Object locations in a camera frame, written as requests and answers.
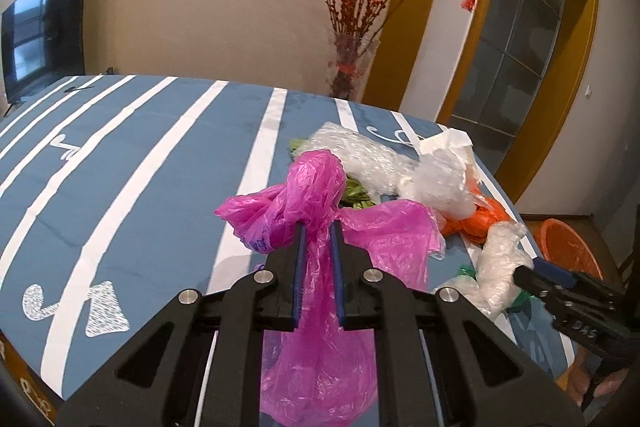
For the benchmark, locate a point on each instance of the pink plastic bag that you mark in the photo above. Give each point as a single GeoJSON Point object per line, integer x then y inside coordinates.
{"type": "Point", "coordinates": [310, 187]}

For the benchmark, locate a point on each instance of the frosted glass door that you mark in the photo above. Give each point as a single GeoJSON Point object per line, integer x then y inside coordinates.
{"type": "Point", "coordinates": [520, 37]}

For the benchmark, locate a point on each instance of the glass vase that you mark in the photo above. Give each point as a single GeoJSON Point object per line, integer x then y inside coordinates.
{"type": "Point", "coordinates": [350, 67]}

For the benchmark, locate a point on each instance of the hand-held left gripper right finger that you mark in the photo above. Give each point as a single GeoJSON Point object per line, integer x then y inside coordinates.
{"type": "Point", "coordinates": [337, 267]}

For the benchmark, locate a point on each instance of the white paper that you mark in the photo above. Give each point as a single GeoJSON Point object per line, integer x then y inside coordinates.
{"type": "Point", "coordinates": [445, 139]}

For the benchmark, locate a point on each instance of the white plastic bag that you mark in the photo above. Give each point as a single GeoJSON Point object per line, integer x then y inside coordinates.
{"type": "Point", "coordinates": [440, 187]}

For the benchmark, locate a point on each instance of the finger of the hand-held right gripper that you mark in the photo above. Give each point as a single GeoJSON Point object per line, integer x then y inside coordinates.
{"type": "Point", "coordinates": [530, 279]}
{"type": "Point", "coordinates": [555, 272]}

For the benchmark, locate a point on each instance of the person's right hand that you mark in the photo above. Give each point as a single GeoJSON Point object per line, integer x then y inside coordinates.
{"type": "Point", "coordinates": [577, 377]}

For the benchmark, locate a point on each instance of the green vegetable leaves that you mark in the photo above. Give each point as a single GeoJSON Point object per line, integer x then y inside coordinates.
{"type": "Point", "coordinates": [357, 194]}

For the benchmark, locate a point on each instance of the clear plastic bag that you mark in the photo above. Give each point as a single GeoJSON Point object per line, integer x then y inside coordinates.
{"type": "Point", "coordinates": [495, 267]}
{"type": "Point", "coordinates": [350, 147]}

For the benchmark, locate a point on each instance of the black flat television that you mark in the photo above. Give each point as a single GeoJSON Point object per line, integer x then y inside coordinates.
{"type": "Point", "coordinates": [40, 27]}

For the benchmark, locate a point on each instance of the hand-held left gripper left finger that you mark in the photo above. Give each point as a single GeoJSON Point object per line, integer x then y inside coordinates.
{"type": "Point", "coordinates": [299, 267]}

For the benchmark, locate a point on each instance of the orange trash bin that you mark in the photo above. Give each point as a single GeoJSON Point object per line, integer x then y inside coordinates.
{"type": "Point", "coordinates": [565, 242]}

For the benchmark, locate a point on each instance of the orange plastic bag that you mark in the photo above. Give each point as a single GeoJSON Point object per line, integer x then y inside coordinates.
{"type": "Point", "coordinates": [475, 224]}

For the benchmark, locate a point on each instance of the blue striped tablecloth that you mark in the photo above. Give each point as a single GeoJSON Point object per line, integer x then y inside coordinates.
{"type": "Point", "coordinates": [165, 187]}

